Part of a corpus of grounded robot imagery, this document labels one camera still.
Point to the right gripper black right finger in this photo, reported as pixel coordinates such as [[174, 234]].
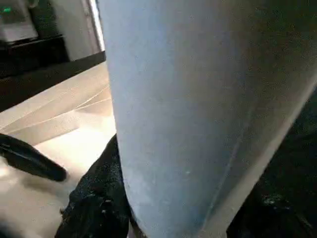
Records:
[[284, 203]]

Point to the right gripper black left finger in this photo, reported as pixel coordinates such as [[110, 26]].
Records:
[[99, 205]]

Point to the white plastic table top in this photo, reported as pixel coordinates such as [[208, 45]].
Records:
[[49, 119]]

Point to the grey box with green light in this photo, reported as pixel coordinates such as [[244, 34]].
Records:
[[15, 27]]

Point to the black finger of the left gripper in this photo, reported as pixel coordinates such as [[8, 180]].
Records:
[[32, 160]]

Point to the white plastic table leg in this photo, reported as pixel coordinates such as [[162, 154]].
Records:
[[185, 111]]

